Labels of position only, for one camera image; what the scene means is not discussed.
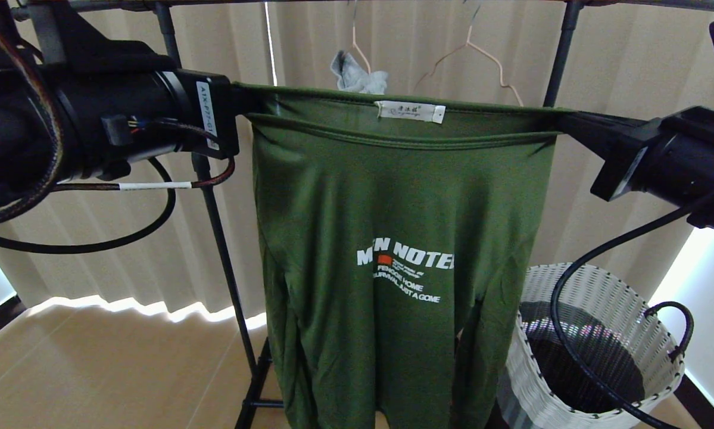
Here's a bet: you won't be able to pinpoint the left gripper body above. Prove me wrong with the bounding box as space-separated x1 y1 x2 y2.
160 70 241 160

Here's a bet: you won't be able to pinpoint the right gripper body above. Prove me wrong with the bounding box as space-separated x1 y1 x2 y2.
589 119 714 207

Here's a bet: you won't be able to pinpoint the pale grey shorts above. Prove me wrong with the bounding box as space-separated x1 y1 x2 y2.
330 49 389 95

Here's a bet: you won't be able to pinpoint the pink clothes hanger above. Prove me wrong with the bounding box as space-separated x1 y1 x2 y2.
348 0 373 75
413 0 524 108

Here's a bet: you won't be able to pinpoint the green garment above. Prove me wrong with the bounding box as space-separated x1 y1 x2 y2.
232 82 575 429

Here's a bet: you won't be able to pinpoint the white laundry basket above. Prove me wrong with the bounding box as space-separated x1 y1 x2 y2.
500 262 694 429

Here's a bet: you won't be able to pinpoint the black clothes rack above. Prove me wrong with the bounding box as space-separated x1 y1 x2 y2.
8 0 714 429

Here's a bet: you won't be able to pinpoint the beige curtain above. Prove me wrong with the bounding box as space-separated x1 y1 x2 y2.
0 0 714 325

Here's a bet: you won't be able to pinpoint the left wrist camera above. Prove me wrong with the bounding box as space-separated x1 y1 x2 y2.
11 0 180 73

